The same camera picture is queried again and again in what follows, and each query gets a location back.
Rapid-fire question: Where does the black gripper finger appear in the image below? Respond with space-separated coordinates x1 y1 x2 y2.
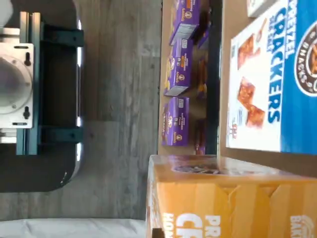
151 227 166 238

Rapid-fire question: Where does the yellow white pretzel crackers box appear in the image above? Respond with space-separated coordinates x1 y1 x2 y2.
146 154 317 238

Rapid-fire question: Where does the blue white pretzel crackers box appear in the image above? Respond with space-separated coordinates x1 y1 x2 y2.
225 0 317 156

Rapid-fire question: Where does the wooden shelf board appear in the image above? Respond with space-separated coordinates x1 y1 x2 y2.
219 0 317 179

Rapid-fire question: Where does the orange white pretzel crackers box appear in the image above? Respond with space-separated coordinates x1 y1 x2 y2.
247 0 276 18

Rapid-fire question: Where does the white curtain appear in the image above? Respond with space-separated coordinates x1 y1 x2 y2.
0 218 149 238

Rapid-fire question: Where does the silver metal block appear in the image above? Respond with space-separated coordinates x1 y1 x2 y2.
0 128 17 144
0 27 20 45

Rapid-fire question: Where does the silver robot mounting plate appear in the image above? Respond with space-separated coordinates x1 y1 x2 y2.
0 43 35 129

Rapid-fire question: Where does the teal metal mounting frame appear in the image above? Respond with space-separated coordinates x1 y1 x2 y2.
16 11 84 156

